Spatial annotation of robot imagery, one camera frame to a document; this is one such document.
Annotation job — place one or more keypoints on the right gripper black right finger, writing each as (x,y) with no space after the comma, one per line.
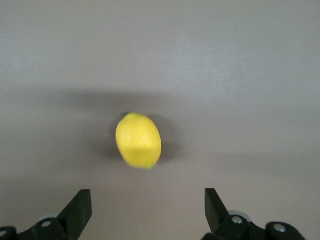
(215,212)

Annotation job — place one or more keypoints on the yellow lemon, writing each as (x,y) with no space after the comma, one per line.
(138,141)

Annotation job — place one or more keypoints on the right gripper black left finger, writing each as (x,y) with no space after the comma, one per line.
(76,212)

